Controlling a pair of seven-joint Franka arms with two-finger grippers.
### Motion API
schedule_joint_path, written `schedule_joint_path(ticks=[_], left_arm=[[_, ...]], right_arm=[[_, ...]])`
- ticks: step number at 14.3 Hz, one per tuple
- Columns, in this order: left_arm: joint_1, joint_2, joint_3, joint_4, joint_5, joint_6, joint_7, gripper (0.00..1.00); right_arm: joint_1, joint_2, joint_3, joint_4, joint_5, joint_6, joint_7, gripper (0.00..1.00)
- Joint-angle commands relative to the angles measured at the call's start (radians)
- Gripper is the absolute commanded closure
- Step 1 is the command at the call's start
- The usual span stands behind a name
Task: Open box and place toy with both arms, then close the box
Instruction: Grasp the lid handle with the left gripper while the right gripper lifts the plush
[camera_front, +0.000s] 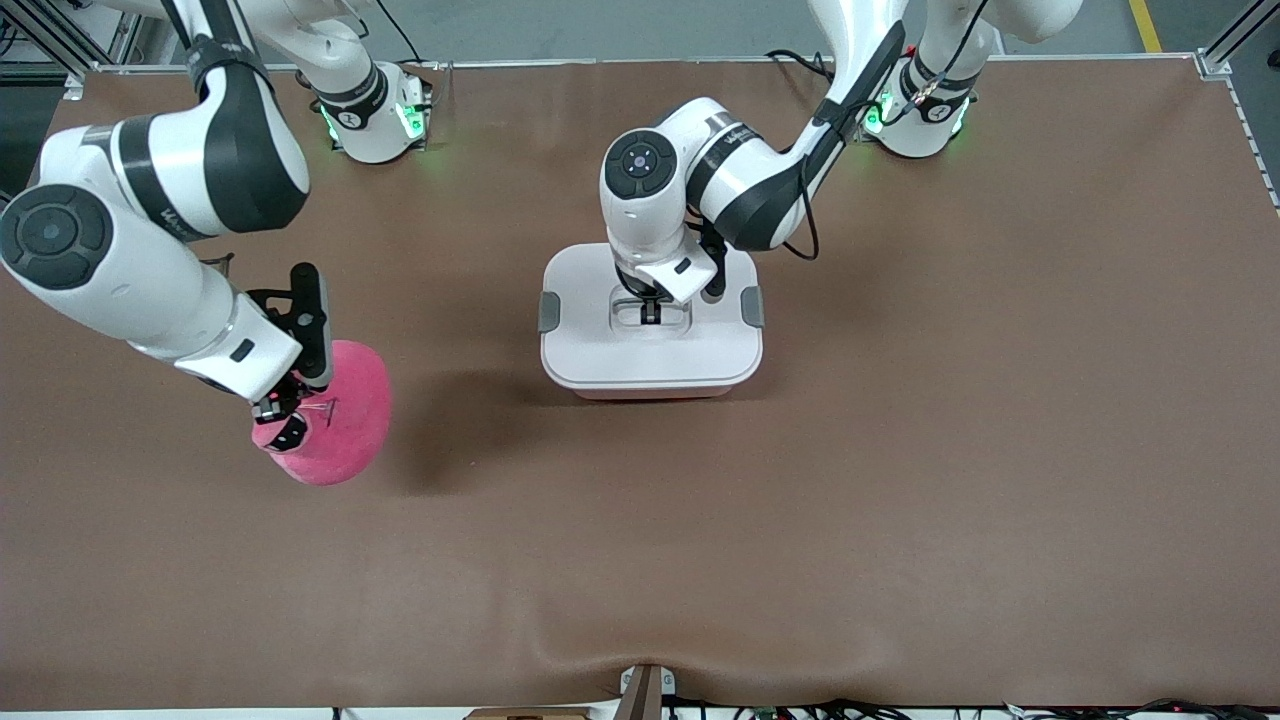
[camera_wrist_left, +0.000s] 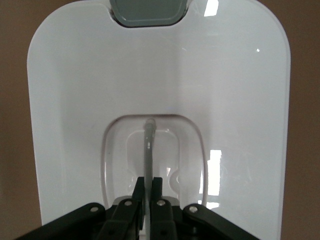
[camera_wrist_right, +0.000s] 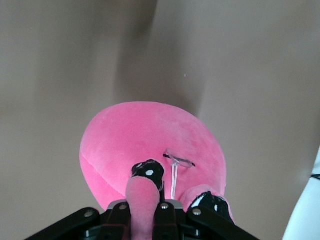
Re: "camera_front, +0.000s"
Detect white box lid grey latches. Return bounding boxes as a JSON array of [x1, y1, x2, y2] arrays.
[[538, 243, 766, 391]]

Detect pink plush toy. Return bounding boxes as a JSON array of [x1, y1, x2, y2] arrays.
[[250, 340, 393, 487]]

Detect pink plastic box base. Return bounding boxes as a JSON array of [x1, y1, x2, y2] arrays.
[[575, 385, 733, 402]]

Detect brown table mat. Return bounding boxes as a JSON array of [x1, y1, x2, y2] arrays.
[[0, 60, 1280, 711]]

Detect metal table edge clamp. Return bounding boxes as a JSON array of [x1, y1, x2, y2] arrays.
[[618, 664, 677, 720]]

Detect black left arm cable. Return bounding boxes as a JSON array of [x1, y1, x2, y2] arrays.
[[785, 150, 823, 263]]

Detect black left base cable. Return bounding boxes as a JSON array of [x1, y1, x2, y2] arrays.
[[765, 48, 851, 101]]

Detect black base cable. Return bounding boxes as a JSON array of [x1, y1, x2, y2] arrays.
[[765, 48, 851, 101], [375, 0, 426, 66]]

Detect black right base cable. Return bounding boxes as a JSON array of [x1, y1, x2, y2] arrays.
[[375, 0, 426, 66]]

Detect aluminium frame with diagonal strut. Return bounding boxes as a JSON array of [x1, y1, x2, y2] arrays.
[[0, 0, 151, 76]]

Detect aluminium corner post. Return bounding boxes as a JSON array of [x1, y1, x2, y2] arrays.
[[1200, 0, 1280, 76]]

